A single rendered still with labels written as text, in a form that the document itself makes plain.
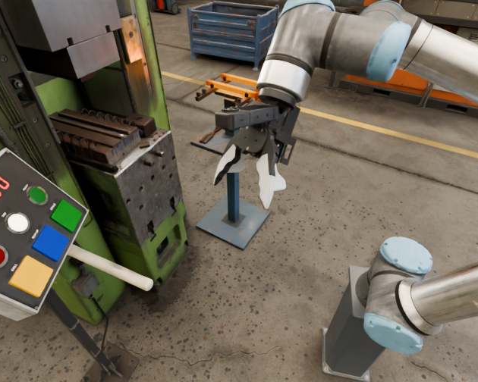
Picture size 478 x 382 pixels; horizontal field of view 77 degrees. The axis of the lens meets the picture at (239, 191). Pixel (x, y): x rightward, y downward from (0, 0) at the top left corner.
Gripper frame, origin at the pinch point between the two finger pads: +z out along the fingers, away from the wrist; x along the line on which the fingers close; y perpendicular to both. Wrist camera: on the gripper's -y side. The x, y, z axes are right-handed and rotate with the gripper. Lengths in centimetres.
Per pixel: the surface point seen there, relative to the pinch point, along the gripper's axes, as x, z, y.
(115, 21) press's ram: 77, -38, -7
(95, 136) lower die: 92, 3, 2
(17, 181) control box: 54, 17, -25
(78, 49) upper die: 71, -23, -17
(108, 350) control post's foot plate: 89, 106, 36
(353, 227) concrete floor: 56, 9, 175
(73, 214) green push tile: 53, 24, -10
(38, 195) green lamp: 53, 20, -20
